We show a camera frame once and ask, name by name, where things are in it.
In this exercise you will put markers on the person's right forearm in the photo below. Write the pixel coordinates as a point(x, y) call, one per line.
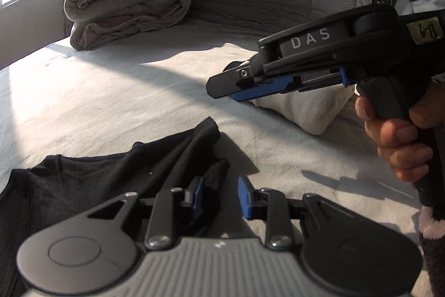
point(433, 248)

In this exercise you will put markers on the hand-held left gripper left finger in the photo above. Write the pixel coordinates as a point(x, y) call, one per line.
point(197, 194)

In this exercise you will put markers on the white bed sheet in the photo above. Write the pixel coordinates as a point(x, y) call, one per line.
point(121, 91)

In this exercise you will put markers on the white folded towel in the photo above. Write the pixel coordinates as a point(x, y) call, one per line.
point(309, 112)

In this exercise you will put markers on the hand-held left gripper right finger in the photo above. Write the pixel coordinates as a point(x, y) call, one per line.
point(245, 198)

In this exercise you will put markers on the folded beige pink quilt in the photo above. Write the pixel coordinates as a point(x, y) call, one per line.
point(128, 4)

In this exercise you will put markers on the black t-shirt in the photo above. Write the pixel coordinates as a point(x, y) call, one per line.
point(69, 185)

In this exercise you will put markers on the person's right hand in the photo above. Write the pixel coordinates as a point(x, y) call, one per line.
point(393, 140)

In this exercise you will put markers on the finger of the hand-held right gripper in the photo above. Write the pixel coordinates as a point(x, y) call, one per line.
point(238, 63)
point(264, 88)

